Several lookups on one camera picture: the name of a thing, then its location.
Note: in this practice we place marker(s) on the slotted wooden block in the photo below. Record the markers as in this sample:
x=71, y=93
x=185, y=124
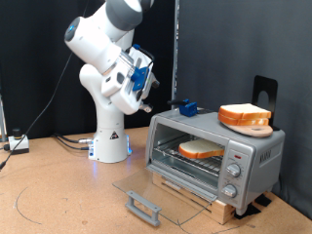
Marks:
x=224, y=211

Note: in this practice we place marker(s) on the silver oven knob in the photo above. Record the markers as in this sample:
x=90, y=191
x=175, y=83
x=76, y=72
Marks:
x=229, y=191
x=234, y=170

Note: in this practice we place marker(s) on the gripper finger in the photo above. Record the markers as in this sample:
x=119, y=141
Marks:
x=155, y=84
x=146, y=108

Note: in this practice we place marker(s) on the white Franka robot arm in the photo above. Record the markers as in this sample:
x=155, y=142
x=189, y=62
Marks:
x=104, y=146

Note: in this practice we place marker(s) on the silver toaster oven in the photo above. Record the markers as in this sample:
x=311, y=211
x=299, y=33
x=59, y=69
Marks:
x=253, y=152

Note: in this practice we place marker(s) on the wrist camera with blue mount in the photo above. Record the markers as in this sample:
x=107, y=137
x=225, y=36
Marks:
x=139, y=78

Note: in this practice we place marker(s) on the white box with black button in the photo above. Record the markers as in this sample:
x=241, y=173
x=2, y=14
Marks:
x=19, y=143

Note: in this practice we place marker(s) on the thin metal bar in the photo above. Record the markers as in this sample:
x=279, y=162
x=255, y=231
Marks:
x=2, y=120

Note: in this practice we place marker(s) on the gray backdrop curtain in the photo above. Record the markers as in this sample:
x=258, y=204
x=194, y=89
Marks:
x=276, y=39

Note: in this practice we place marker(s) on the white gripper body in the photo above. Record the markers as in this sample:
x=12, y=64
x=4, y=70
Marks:
x=125, y=100

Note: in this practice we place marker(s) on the black metal bookend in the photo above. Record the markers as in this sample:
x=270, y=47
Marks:
x=266, y=84

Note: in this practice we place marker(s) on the black tape patch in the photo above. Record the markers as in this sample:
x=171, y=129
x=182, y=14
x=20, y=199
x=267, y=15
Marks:
x=247, y=212
x=264, y=200

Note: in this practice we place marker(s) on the round wooden board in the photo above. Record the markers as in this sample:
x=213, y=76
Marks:
x=256, y=131

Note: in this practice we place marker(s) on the black backdrop curtain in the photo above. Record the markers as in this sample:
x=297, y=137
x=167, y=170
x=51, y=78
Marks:
x=26, y=48

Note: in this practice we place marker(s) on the aluminium vertical frame pole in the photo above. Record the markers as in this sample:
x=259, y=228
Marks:
x=175, y=48

